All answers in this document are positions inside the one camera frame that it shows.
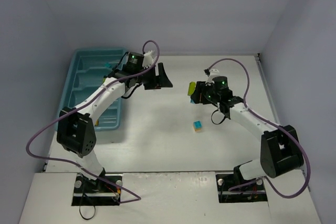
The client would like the green blue yellow lego stack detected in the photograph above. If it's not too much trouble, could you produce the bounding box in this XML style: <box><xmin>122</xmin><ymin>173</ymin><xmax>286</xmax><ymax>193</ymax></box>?
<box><xmin>187</xmin><ymin>82</ymin><xmax>196</xmax><ymax>104</ymax></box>

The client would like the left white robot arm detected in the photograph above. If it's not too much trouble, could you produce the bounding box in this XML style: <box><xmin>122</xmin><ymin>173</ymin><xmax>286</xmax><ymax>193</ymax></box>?
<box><xmin>57</xmin><ymin>51</ymin><xmax>173</xmax><ymax>180</ymax></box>

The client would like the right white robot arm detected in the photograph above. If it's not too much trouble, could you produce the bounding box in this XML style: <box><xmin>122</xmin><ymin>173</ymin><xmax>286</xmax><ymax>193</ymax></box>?
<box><xmin>188</xmin><ymin>76</ymin><xmax>304</xmax><ymax>183</ymax></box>

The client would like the blue yellow lego cube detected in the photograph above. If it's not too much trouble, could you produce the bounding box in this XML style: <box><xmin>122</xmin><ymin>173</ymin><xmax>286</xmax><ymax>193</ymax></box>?
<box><xmin>193</xmin><ymin>121</ymin><xmax>203</xmax><ymax>132</ymax></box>

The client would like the teal plastic compartment tray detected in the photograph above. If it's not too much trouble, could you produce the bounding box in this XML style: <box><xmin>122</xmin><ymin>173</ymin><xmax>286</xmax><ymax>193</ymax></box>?
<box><xmin>56</xmin><ymin>47</ymin><xmax>127</xmax><ymax>131</ymax></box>

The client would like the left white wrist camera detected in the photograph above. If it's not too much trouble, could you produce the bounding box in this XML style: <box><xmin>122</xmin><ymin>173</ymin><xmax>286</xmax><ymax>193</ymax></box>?
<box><xmin>142</xmin><ymin>50</ymin><xmax>154</xmax><ymax>69</ymax></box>

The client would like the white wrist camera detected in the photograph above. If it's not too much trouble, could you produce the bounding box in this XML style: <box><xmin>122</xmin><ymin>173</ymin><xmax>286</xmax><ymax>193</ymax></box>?
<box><xmin>142</xmin><ymin>50</ymin><xmax>154</xmax><ymax>69</ymax></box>
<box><xmin>204</xmin><ymin>68</ymin><xmax>221</xmax><ymax>85</ymax></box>

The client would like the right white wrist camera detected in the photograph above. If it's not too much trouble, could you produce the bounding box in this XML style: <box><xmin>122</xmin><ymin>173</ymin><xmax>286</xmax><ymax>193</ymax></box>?
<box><xmin>204</xmin><ymin>68</ymin><xmax>221</xmax><ymax>85</ymax></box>

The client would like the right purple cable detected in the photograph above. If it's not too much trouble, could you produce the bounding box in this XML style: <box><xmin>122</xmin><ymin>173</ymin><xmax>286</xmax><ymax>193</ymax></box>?
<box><xmin>208</xmin><ymin>58</ymin><xmax>312</xmax><ymax>198</ymax></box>

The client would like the purple cable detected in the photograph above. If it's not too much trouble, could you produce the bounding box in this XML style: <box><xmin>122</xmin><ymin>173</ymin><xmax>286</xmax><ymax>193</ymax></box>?
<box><xmin>208</xmin><ymin>58</ymin><xmax>312</xmax><ymax>198</ymax></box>
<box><xmin>25</xmin><ymin>40</ymin><xmax>161</xmax><ymax>204</ymax></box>

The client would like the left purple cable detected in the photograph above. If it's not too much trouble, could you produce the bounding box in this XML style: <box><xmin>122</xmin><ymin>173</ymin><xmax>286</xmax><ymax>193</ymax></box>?
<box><xmin>25</xmin><ymin>40</ymin><xmax>161</xmax><ymax>204</ymax></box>

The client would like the black loop cable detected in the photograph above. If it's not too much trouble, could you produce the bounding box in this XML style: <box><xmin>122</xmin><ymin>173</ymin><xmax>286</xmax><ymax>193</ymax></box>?
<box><xmin>79</xmin><ymin>204</ymin><xmax>97</xmax><ymax>221</ymax></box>

